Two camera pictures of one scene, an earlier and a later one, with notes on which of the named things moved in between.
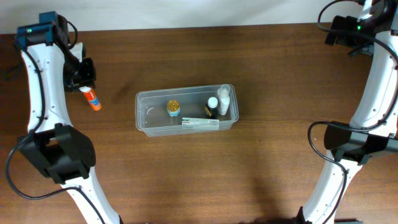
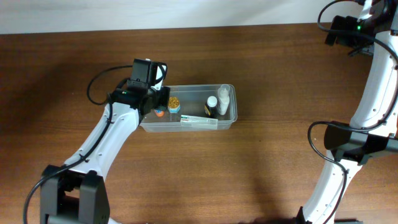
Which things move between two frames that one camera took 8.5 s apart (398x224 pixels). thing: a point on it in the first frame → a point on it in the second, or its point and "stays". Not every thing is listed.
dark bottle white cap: x=211 y=107 stays
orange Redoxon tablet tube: x=92 y=98 → x=160 y=112
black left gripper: x=80 y=83 → x=165 y=97
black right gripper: x=337 y=34 stays
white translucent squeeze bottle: x=224 y=99 stays
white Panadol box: x=199 y=124 stays
